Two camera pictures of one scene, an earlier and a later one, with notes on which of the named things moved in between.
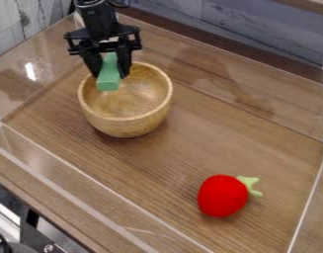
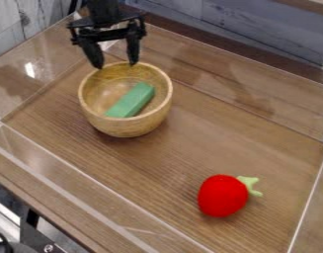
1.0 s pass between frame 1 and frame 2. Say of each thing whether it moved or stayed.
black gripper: moved
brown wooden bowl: stayed
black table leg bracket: stayed
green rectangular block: moved
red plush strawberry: stayed
